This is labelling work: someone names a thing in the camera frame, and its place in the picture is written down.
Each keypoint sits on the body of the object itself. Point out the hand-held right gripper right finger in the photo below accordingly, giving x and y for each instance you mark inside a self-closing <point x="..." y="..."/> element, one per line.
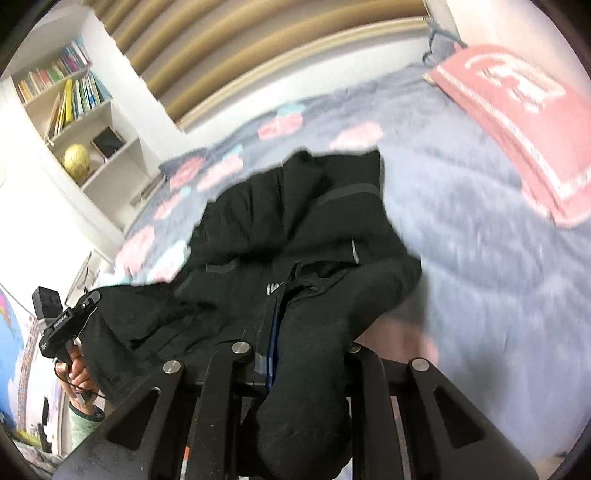
<point x="369" y="392"/>

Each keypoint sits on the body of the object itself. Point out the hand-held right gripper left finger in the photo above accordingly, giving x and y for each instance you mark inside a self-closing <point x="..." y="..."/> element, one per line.
<point x="273" y="337"/>

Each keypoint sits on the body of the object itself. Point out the black hooded jacket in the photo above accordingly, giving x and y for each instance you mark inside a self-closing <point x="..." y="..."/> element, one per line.
<point x="277" y="230"/>

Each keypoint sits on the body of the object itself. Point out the person's left forearm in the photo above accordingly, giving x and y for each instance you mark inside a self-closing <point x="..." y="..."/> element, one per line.
<point x="85" y="424"/>

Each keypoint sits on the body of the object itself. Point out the person's left hand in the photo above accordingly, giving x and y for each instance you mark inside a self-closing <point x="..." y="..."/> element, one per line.
<point x="81" y="378"/>

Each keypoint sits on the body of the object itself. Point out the blue world map poster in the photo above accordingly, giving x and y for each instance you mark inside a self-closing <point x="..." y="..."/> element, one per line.
<point x="9" y="350"/>

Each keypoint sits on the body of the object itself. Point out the grey flat device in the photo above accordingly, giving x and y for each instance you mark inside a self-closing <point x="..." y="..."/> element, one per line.
<point x="147" y="191"/>

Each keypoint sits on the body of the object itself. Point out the white bookshelf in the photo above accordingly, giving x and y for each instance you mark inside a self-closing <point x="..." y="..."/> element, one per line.
<point x="115" y="175"/>

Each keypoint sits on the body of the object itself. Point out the yellow globe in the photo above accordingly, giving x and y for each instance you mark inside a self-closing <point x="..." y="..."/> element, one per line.
<point x="76" y="159"/>

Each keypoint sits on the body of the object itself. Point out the grey floral quilt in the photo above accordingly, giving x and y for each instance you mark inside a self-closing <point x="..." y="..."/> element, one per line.
<point x="461" y="230"/>

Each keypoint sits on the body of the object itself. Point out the black framed board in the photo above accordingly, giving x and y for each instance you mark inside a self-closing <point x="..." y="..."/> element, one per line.
<point x="108" y="143"/>

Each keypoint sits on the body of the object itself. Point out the row of small colourful books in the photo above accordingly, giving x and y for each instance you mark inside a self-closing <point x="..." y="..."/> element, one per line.
<point x="46" y="78"/>

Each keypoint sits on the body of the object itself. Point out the striped window blind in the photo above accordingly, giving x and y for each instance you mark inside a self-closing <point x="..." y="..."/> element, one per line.
<point x="231" y="55"/>

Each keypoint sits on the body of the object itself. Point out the pink pillow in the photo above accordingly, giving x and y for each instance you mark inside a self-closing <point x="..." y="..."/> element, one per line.
<point x="521" y="124"/>

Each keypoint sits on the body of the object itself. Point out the grey pillow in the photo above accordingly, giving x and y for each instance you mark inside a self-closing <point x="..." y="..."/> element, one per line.
<point x="441" y="48"/>

